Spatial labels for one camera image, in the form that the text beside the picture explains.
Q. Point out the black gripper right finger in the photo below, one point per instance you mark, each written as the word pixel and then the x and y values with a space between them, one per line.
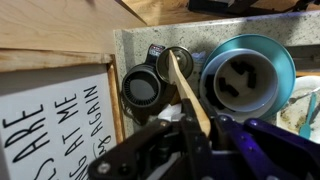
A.
pixel 266 150

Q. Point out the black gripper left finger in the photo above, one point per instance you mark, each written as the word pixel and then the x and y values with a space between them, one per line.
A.
pixel 150 150

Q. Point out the wooden spatula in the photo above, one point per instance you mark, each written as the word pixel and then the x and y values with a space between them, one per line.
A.
pixel 185 90

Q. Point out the small teal spatula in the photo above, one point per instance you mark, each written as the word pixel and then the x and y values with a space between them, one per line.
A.
pixel 306 128

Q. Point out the white dish cloth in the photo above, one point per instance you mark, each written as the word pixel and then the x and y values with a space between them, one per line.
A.
pixel 168 113

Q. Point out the dirty white plate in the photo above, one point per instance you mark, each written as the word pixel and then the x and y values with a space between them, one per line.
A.
pixel 295 116

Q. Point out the dark table knife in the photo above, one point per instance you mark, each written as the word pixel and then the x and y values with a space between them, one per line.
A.
pixel 315 115

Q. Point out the steel sink basin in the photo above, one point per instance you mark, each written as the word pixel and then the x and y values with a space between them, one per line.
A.
pixel 306 56

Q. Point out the wood framed text sign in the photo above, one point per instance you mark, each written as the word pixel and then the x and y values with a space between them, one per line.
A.
pixel 50 126

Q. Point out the teal large plate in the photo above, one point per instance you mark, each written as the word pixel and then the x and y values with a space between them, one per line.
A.
pixel 266 45

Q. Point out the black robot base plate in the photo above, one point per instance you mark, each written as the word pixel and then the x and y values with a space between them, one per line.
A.
pixel 233 6

